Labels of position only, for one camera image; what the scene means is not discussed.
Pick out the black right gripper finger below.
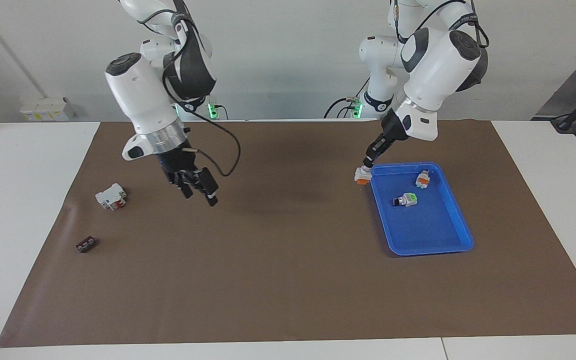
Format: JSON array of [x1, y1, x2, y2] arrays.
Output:
[[169, 171, 195, 200], [197, 167, 220, 208]]

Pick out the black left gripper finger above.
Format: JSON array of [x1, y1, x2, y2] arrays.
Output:
[[369, 140, 389, 169], [362, 139, 381, 169]]

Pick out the white red circuit breaker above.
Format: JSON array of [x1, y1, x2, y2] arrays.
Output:
[[94, 182, 128, 212]]

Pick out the blue plastic tray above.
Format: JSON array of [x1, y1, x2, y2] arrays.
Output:
[[369, 161, 475, 257]]

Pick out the brown table mat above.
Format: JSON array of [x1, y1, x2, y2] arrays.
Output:
[[0, 120, 576, 349]]

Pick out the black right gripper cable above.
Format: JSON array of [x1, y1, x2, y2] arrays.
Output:
[[162, 10, 242, 178]]

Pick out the green-backed selector switch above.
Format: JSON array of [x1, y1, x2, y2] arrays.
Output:
[[392, 192, 419, 209]]

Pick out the black base cable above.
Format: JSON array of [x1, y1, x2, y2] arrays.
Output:
[[323, 77, 370, 120]]

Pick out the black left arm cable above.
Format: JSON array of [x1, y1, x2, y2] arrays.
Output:
[[392, 0, 490, 51]]

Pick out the white wall socket box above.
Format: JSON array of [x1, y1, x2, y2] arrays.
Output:
[[20, 97, 77, 122]]

